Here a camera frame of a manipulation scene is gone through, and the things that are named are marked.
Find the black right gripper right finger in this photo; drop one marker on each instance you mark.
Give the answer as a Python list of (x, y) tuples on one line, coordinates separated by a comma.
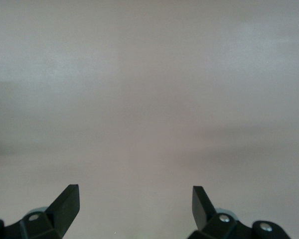
[(204, 219)]

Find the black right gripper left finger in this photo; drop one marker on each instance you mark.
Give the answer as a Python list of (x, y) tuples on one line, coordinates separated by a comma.
[(62, 214)]

